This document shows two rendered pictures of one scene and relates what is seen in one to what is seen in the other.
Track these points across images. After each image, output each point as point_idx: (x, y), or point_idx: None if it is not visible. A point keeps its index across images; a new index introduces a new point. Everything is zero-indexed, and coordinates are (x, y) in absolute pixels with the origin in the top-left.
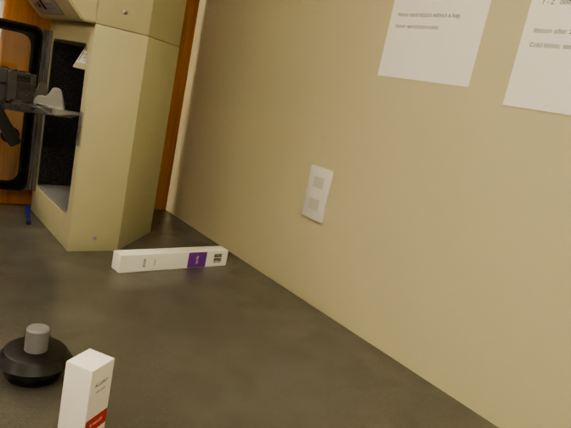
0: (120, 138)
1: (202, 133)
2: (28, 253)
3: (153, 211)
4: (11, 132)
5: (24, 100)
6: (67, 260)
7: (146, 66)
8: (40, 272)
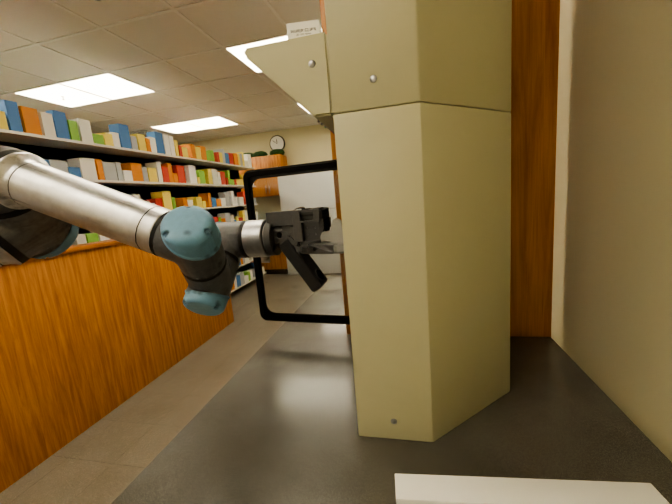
0: (404, 275)
1: (591, 232)
2: (308, 436)
3: (509, 362)
4: (309, 276)
5: (314, 240)
6: (343, 462)
7: (429, 153)
8: (282, 495)
